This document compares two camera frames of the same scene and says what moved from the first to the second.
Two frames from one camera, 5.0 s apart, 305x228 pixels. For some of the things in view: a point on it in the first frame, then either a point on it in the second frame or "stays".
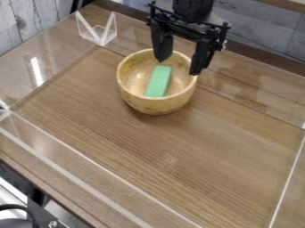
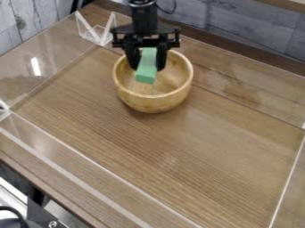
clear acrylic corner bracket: [100, 35] stays
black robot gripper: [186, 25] -> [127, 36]
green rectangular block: [158, 82] -> [146, 69]
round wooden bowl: [132, 75] stays
